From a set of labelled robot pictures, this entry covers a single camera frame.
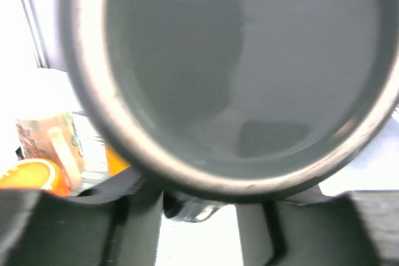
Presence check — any beige mug coral print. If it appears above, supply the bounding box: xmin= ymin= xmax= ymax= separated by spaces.
xmin=16 ymin=111 xmax=85 ymax=190

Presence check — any dark green mug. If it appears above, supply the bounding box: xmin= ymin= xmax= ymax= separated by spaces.
xmin=59 ymin=0 xmax=398 ymax=204

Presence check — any orange mug black handle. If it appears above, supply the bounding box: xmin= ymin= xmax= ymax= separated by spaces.
xmin=1 ymin=158 xmax=71 ymax=197

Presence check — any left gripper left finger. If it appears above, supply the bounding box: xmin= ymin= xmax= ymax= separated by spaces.
xmin=1 ymin=171 xmax=162 ymax=265

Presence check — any yellow mug black handle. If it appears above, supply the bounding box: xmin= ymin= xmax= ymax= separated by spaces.
xmin=105 ymin=144 xmax=130 ymax=176

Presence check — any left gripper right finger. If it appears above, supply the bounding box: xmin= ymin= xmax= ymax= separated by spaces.
xmin=236 ymin=190 xmax=398 ymax=265

